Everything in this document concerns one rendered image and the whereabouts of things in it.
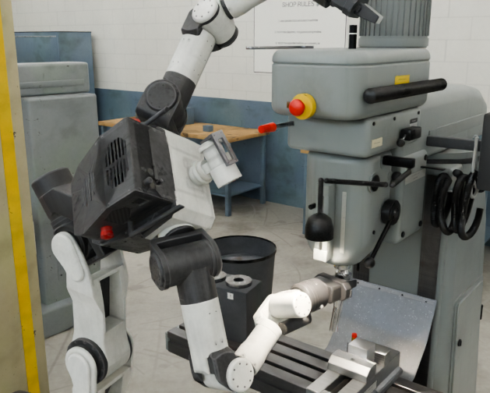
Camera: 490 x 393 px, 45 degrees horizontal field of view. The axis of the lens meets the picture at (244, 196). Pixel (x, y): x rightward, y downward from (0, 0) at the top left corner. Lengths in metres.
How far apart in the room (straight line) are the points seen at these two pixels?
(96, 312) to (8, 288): 1.35
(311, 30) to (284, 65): 5.16
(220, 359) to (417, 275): 0.90
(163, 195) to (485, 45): 4.77
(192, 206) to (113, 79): 7.46
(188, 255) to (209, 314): 0.14
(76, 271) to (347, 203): 0.75
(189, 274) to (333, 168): 0.48
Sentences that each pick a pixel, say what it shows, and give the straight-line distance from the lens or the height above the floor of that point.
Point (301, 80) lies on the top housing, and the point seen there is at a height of 1.82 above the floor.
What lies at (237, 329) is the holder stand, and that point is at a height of 0.98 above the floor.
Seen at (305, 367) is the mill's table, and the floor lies 0.93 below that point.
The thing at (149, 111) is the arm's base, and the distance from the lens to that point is 1.52.
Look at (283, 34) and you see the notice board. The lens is 6.80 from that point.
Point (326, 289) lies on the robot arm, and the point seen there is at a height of 1.26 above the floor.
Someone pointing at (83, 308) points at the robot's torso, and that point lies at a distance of 1.76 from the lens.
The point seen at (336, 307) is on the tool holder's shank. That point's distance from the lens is 1.76.
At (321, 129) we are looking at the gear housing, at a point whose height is 1.69.
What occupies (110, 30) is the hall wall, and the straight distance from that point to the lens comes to 8.81.
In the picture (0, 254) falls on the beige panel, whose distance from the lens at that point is 2.97.
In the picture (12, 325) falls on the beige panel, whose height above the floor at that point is 0.58.
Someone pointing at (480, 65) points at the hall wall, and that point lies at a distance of 5.87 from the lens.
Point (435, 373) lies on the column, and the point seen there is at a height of 0.81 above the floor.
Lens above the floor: 1.92
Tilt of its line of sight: 15 degrees down
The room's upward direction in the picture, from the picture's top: straight up
